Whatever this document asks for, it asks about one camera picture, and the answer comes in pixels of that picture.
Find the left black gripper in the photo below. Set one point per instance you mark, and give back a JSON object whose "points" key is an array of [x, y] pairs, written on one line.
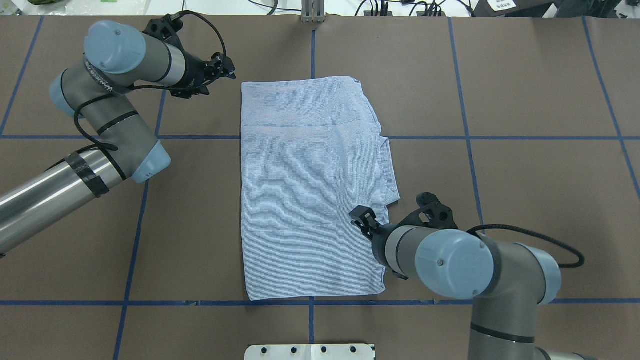
{"points": [[192, 73]]}

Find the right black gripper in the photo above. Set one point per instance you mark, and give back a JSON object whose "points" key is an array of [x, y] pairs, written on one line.
{"points": [[379, 243]]}

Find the light blue striped shirt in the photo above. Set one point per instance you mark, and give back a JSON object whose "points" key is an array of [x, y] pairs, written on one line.
{"points": [[311, 152]]}

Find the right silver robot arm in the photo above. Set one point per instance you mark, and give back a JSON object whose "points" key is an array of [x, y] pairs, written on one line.
{"points": [[506, 282]]}

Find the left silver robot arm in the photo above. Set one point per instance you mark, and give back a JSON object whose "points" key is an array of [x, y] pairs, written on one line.
{"points": [[117, 60]]}

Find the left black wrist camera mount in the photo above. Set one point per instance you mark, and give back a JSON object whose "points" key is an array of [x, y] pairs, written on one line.
{"points": [[166, 29]]}

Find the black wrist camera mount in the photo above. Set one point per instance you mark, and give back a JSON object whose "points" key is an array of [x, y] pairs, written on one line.
{"points": [[431, 213], [166, 29]]}

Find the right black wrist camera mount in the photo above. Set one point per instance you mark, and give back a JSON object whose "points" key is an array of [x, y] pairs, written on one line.
{"points": [[431, 213]]}

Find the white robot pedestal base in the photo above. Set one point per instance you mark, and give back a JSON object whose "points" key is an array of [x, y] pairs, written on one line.
{"points": [[327, 351]]}

